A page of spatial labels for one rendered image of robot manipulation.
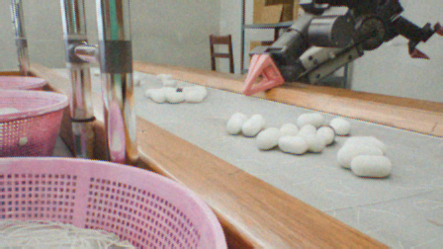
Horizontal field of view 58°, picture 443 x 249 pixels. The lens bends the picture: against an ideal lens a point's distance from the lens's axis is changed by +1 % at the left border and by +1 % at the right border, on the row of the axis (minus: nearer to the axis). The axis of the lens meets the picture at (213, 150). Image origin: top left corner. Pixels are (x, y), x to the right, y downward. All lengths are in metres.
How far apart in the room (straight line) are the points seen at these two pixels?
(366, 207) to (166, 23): 5.28
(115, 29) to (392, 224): 0.22
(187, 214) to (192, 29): 5.43
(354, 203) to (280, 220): 0.11
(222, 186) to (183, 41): 5.35
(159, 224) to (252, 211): 0.06
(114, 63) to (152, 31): 5.18
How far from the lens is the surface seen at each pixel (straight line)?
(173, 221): 0.23
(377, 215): 0.29
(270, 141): 0.41
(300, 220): 0.21
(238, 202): 0.22
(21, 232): 0.29
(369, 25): 1.34
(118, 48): 0.28
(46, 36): 5.29
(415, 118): 0.57
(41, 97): 0.70
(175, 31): 5.54
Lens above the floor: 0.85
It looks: 16 degrees down
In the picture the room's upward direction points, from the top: straight up
